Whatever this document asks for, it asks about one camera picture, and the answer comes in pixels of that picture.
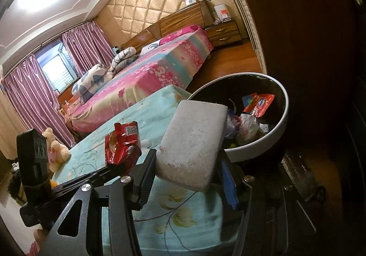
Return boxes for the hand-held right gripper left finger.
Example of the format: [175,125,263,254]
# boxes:
[43,148,158,256]

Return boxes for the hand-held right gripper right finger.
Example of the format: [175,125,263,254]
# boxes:
[216,150,318,256]

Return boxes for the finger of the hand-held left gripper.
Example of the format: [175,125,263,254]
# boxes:
[51,165,113,188]
[54,169,128,196]

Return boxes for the red snack wrapper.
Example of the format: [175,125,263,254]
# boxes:
[104,120,143,166]

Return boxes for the white foam block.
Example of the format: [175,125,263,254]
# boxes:
[155,99,229,194]

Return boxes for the black white-rimmed trash bin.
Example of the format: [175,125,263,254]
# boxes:
[186,72,289,168]

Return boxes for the cream teddy bear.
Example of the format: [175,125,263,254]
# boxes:
[42,127,71,173]

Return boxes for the white plastic bag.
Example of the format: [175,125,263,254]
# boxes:
[237,113,262,142]

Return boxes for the wooden side table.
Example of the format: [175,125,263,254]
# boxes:
[59,92,82,119]

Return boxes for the clear plastic wrapper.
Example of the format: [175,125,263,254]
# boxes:
[227,99,241,138]

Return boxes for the long pink satin curtain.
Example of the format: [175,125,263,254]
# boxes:
[3,54,76,149]

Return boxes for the light blue floral tablecloth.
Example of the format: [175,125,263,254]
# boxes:
[50,85,241,256]

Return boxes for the red candy packet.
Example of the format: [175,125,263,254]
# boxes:
[242,93,275,117]

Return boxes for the window with blinds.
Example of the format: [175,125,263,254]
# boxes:
[37,42,79,93]

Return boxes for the patterned pillows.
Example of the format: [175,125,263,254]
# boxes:
[71,64,113,104]

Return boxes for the bed with pink floral sheet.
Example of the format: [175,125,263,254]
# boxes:
[65,27,214,133]

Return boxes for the rolled grey-patterned white quilt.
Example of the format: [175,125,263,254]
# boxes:
[110,47,137,74]

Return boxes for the short pink satin curtain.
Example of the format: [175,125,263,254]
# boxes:
[61,21,115,76]

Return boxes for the white patterned pillow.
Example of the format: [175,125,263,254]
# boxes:
[141,42,161,55]

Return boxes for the wooden nightstand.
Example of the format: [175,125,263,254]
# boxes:
[204,19,243,48]

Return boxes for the pink floral pillow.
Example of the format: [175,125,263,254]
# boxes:
[159,24,201,45]

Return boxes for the wooden headboard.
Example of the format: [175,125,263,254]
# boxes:
[120,1,210,51]

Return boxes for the dark wooden door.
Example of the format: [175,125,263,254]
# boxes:
[223,0,366,159]

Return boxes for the white appliance with orange label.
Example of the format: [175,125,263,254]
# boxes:
[214,3,229,21]

